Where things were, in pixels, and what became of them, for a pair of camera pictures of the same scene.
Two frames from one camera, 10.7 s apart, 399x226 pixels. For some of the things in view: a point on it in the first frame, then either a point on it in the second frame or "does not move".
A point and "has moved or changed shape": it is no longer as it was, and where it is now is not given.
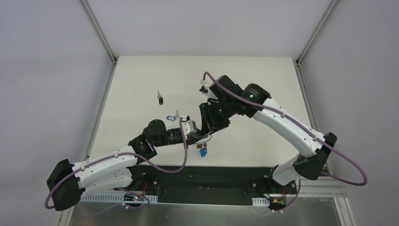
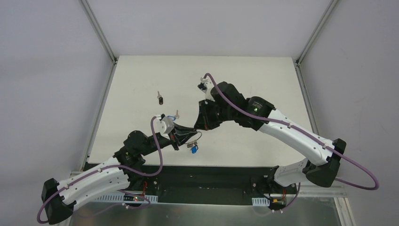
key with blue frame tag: (173, 118) does not move
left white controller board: (118, 197) does not move
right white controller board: (277, 203) does not move
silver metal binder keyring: (205, 141) has moved or changed shape
